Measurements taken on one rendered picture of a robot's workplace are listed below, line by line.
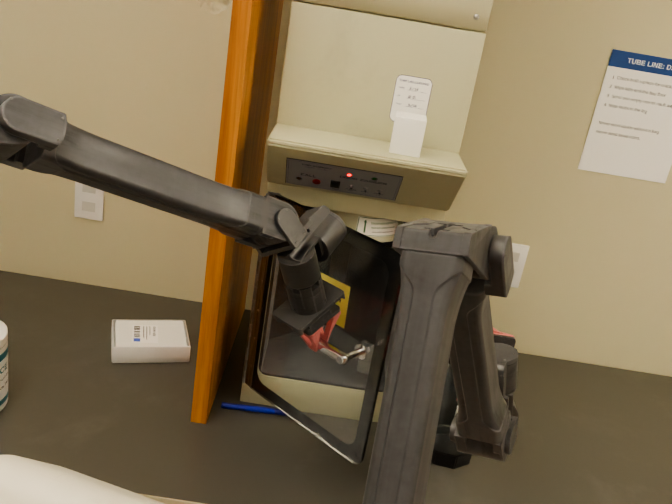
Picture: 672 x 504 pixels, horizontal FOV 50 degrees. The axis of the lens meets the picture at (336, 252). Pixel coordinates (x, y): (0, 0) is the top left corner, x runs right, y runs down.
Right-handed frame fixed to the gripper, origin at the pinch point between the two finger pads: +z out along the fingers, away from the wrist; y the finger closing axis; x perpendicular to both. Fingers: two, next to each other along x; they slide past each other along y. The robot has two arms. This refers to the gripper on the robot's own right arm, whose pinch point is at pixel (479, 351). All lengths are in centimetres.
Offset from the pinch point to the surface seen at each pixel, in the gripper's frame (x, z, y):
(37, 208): 100, 55, -9
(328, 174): 30.6, 4.9, 25.8
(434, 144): 13.4, 12.1, 31.9
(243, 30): 47, 3, 47
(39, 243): 99, 55, -18
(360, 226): 23.3, 14.1, 14.3
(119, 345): 68, 19, -22
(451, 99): 12.1, 12.1, 39.9
